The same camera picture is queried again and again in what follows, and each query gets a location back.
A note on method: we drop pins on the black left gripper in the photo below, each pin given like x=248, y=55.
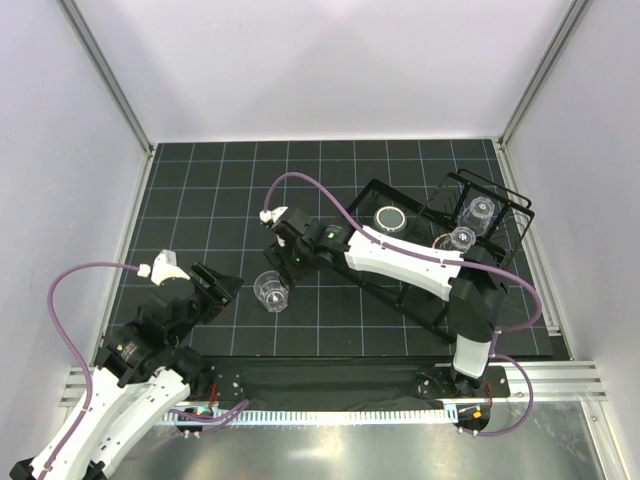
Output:
x=224, y=287

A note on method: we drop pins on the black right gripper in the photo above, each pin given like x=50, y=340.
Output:
x=280, y=249

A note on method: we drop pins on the clear plastic cup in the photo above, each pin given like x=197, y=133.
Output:
x=271, y=291

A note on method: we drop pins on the green grey mug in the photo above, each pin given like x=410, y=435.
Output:
x=389, y=220

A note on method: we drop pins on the small clear faceted glass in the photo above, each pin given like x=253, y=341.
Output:
x=477, y=215

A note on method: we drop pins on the red skull mug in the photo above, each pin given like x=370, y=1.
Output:
x=443, y=242

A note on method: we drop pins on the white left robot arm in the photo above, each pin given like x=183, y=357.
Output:
x=139, y=374

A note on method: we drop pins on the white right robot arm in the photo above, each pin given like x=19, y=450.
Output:
x=473, y=298

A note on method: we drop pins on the black grid mat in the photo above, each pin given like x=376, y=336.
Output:
x=202, y=201

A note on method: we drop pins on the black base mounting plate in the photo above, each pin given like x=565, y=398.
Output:
x=325, y=380

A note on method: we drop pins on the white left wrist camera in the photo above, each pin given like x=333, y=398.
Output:
x=163, y=268

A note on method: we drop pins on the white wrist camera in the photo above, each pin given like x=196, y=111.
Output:
x=163, y=268
x=273, y=221

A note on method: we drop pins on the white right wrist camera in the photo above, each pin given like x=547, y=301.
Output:
x=273, y=221

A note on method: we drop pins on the black wire dish rack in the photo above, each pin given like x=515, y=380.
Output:
x=425, y=222

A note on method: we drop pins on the aluminium rail with slots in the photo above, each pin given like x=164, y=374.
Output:
x=539, y=382

